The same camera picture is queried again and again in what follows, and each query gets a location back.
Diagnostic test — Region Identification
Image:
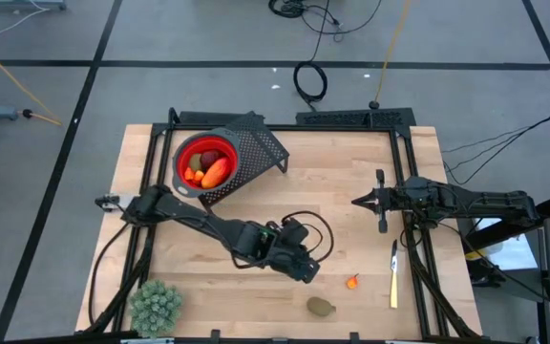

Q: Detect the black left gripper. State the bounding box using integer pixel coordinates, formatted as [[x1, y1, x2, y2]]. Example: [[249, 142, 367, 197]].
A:
[[270, 218, 322, 284]]

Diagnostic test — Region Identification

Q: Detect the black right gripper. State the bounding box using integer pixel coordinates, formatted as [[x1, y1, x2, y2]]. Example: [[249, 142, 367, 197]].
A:
[[350, 169, 413, 234]]

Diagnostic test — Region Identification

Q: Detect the red-yellow toy mango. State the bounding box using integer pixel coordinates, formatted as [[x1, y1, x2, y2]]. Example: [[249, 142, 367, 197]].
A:
[[201, 157, 233, 189]]

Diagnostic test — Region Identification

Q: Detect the dark red toy plum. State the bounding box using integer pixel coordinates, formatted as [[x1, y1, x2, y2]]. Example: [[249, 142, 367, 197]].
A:
[[200, 149, 221, 168]]

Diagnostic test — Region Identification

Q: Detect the red collapsible colander grey rim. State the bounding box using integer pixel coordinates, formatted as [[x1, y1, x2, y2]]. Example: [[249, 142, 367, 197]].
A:
[[171, 126, 241, 199]]

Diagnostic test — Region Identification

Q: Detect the black perforated metal rack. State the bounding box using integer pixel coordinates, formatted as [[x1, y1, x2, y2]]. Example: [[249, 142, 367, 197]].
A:
[[197, 111, 290, 221]]

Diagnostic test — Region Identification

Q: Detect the green potted plant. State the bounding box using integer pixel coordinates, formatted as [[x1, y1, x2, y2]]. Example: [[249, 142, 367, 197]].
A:
[[129, 280, 184, 339]]

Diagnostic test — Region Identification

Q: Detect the white board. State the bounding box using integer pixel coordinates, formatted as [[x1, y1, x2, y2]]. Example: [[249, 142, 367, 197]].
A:
[[474, 213, 541, 272]]

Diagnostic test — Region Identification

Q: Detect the black aluminium table frame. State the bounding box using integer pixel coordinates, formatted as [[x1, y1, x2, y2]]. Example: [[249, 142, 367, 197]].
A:
[[83, 107, 484, 342]]

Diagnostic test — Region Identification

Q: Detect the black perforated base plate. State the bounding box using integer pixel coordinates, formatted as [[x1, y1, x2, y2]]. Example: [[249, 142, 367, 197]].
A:
[[295, 107, 417, 129]]

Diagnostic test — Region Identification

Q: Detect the knife with cream handle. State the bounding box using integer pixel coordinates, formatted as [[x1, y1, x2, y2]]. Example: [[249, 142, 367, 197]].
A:
[[389, 239, 399, 310]]

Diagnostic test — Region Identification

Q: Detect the black cable with coil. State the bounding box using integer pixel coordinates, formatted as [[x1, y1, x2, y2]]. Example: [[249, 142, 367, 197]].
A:
[[292, 0, 338, 114]]

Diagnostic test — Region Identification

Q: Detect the thin black cable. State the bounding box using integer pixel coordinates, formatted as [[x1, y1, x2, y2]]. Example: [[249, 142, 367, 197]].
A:
[[441, 116, 550, 187]]

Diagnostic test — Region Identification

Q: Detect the yellow cable with black plug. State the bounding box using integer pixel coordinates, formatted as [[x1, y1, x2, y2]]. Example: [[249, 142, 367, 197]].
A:
[[0, 35, 64, 128], [369, 0, 413, 110]]

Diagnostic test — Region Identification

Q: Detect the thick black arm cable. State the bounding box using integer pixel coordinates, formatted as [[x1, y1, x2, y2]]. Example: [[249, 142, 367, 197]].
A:
[[87, 220, 136, 329]]

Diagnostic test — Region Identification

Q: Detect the black cable bundle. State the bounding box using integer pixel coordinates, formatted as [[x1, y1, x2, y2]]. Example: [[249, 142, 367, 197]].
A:
[[268, 0, 384, 37]]

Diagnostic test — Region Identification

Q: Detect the white floor cable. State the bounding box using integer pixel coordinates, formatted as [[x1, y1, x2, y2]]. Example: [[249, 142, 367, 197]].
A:
[[0, 0, 51, 47]]

